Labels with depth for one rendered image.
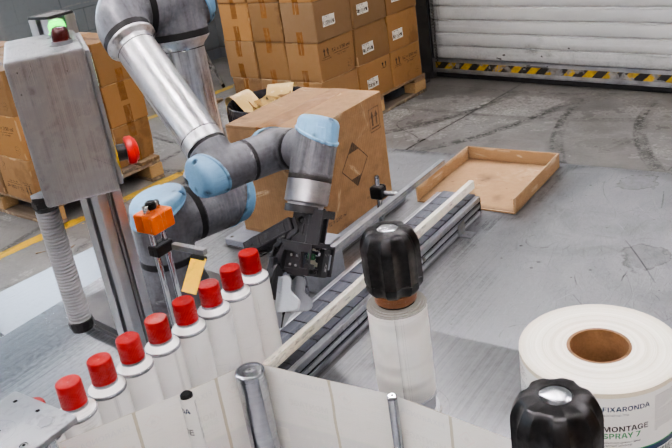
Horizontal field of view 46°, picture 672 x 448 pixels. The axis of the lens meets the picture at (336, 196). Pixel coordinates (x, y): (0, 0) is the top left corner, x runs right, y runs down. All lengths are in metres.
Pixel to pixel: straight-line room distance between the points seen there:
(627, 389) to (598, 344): 0.13
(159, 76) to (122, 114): 3.44
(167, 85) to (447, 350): 0.66
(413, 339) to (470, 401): 0.17
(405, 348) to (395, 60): 4.58
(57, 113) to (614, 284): 1.06
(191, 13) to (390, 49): 4.03
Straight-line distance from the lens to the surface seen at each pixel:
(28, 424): 0.92
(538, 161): 2.16
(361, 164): 1.88
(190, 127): 1.38
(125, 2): 1.53
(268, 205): 1.86
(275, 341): 1.34
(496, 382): 1.26
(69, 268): 1.15
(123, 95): 4.86
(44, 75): 1.02
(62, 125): 1.04
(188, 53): 1.60
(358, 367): 1.32
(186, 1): 1.59
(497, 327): 1.48
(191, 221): 1.61
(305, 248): 1.30
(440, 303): 1.56
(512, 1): 5.84
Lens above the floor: 1.63
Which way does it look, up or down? 22 degrees down
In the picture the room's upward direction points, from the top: 9 degrees counter-clockwise
